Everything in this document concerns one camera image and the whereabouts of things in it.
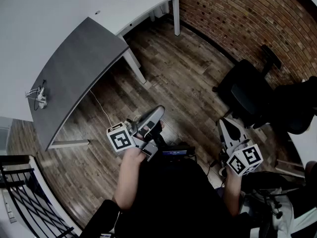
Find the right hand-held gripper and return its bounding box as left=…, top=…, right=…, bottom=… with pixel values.
left=217, top=118, right=263, bottom=178

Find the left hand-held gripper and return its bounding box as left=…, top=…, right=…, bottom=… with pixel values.
left=106, top=105, right=166, bottom=163

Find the person's right forearm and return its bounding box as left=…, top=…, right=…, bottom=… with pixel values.
left=222, top=169, right=245, bottom=218

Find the person's left forearm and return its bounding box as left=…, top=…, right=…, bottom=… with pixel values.
left=112, top=146, right=149, bottom=211

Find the white desk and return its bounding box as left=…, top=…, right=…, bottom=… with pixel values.
left=287, top=122, right=317, bottom=167
left=0, top=0, right=181, bottom=123

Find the grey desk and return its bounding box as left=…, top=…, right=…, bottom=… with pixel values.
left=25, top=17, right=147, bottom=151

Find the black office chair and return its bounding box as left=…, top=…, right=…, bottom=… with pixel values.
left=271, top=75, right=317, bottom=135
left=212, top=44, right=283, bottom=130

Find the black chest-mounted screen device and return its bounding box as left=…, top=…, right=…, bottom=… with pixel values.
left=162, top=145, right=196, bottom=161

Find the person's black shirt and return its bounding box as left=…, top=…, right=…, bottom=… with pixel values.
left=84, top=155, right=248, bottom=238

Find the black metal railing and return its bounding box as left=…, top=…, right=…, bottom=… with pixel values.
left=0, top=155, right=76, bottom=238

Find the white floor cable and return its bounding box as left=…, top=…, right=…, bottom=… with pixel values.
left=89, top=90, right=113, bottom=126

